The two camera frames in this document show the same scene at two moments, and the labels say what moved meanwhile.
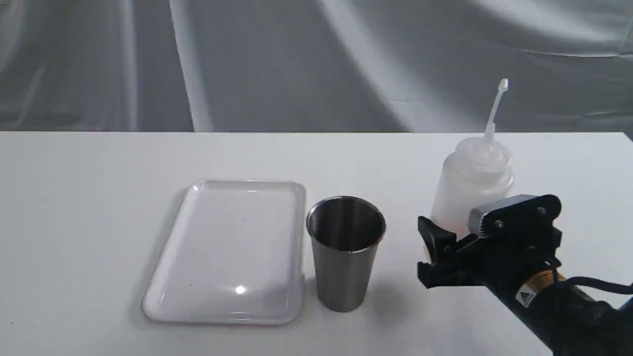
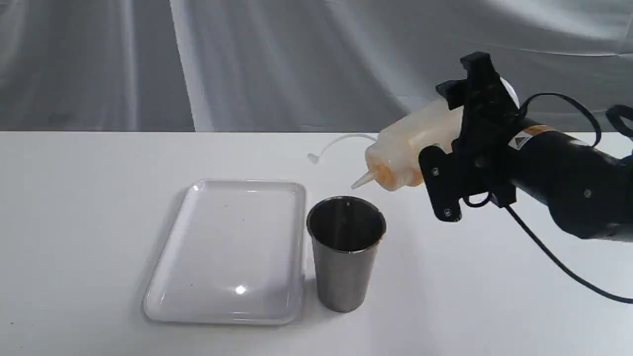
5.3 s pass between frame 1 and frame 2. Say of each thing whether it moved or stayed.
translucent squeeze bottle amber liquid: moved
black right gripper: moved
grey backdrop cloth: stayed
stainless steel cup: stayed
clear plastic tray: stayed
